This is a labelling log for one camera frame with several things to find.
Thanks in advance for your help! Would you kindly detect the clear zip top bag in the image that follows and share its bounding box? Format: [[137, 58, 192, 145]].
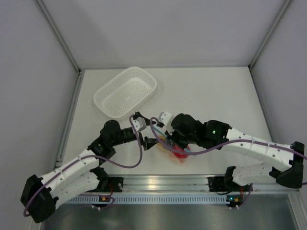
[[154, 127, 196, 165]]

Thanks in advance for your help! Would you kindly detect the red fake tomato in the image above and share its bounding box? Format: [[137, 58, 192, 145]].
[[171, 145, 188, 160]]

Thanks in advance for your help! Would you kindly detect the orange fake food piece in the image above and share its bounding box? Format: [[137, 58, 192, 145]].
[[155, 136, 168, 153]]

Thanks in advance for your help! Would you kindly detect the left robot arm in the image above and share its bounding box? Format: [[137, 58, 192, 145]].
[[20, 112, 163, 223]]

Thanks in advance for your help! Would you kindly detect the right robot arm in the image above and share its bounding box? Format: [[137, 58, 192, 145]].
[[158, 112, 305, 190]]

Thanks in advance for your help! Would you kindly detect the white perforated plastic basket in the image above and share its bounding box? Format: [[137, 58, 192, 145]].
[[93, 67, 157, 120]]

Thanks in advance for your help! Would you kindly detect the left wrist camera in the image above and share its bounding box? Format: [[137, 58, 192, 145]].
[[132, 117, 147, 132]]

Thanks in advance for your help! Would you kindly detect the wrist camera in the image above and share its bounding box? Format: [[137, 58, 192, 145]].
[[158, 112, 174, 127], [132, 117, 147, 132]]

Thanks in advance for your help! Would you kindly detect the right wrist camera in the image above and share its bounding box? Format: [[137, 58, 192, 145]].
[[158, 112, 174, 127]]

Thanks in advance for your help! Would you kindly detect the aluminium mounting rail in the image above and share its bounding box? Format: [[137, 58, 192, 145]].
[[76, 175, 299, 195]]

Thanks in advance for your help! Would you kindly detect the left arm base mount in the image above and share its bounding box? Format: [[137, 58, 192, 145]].
[[93, 176, 124, 193]]

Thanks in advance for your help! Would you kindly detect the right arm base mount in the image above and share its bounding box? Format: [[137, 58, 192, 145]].
[[208, 176, 240, 195]]

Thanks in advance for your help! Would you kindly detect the slotted cable duct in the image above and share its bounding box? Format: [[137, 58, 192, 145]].
[[67, 195, 243, 204]]

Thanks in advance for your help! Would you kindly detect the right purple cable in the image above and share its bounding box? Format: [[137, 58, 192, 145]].
[[149, 117, 307, 209]]

